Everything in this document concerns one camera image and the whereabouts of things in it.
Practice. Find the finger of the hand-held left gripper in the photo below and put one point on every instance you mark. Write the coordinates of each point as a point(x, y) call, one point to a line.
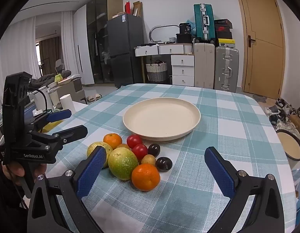
point(59, 115)
point(72, 131)

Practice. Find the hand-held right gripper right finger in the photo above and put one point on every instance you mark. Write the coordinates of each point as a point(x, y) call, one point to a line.
point(220, 172)

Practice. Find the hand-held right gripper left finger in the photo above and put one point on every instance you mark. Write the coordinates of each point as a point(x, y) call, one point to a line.
point(91, 172)

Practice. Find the yellow-green round fruit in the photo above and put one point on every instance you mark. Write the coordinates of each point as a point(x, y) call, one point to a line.
point(92, 148)

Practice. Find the large green round fruit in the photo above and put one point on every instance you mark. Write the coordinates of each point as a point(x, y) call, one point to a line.
point(123, 163)

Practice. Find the small orange mandarin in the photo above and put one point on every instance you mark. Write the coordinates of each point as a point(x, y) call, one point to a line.
point(112, 140)

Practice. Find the small brown round fruit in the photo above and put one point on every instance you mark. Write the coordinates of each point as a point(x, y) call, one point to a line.
point(148, 160)
point(123, 146)

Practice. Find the red tomato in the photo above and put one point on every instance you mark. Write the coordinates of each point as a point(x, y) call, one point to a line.
point(134, 140)
point(139, 151)

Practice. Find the large orange mandarin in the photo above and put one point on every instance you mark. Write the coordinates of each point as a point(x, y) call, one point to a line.
point(145, 177)

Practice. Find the dark purple plum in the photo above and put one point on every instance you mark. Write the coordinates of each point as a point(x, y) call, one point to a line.
point(154, 149)
point(164, 163)

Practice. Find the cream round plate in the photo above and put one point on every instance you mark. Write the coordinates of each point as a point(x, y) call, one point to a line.
point(162, 119)

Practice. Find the person's left forearm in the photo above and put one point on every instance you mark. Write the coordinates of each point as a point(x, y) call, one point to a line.
point(6, 206)

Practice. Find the person's left hand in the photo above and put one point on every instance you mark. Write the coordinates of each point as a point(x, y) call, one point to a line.
point(14, 171)

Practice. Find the white paper roll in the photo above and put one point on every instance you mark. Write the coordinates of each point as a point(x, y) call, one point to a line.
point(67, 104)

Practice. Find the beige slipper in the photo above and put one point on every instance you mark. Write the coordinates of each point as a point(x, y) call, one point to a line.
point(91, 99)
point(98, 96)

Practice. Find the grey chair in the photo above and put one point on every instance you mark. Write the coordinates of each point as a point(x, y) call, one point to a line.
point(59, 66)

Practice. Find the brown curtain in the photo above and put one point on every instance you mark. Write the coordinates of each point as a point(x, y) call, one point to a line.
point(50, 53)

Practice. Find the white wardrobe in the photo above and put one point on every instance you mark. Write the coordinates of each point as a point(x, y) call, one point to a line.
point(83, 53)

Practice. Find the white curtain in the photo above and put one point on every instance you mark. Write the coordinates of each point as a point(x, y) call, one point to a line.
point(67, 43)

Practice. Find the scattered shoes pile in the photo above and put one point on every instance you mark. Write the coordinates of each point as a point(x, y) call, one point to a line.
point(281, 111)

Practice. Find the dark grey refrigerator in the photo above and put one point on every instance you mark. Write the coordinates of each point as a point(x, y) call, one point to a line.
point(125, 53)

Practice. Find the dark glass cabinet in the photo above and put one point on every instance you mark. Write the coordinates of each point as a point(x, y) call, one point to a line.
point(99, 29)

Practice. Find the woven laundry basket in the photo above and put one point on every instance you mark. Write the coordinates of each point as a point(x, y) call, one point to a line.
point(156, 72)

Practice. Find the silver suitcase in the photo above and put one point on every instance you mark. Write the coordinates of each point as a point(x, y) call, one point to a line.
point(226, 68)

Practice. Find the beige suitcase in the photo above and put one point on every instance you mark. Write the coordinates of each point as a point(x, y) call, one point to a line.
point(204, 65)

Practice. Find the tan wooden door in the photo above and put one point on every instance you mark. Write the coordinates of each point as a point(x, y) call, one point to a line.
point(261, 65)

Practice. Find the white drawer desk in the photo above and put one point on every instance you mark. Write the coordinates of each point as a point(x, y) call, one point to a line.
point(182, 60)

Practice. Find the yellow and black box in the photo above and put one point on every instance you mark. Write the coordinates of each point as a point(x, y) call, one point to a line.
point(226, 43)

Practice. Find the open cardboard box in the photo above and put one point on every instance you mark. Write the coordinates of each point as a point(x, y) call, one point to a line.
point(137, 9)

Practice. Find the small patterned basket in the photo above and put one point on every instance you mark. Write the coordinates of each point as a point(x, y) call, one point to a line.
point(172, 39)

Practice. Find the black storage bin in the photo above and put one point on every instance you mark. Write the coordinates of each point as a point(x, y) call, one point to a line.
point(185, 38)

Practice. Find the black shoe box red logo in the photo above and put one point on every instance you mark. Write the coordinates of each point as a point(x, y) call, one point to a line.
point(223, 28)

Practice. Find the black printed box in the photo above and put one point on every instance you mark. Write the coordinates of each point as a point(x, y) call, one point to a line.
point(185, 28)

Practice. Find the blue plastic bag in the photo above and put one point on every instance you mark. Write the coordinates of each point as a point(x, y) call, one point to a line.
point(193, 26)

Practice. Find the plain black shoe box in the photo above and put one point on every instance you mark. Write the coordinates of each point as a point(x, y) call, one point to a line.
point(222, 22)

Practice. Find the teal suitcase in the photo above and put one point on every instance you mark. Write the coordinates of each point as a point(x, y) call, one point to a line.
point(203, 21)

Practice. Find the oval metal frame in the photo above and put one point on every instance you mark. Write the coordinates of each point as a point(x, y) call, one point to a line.
point(153, 32)

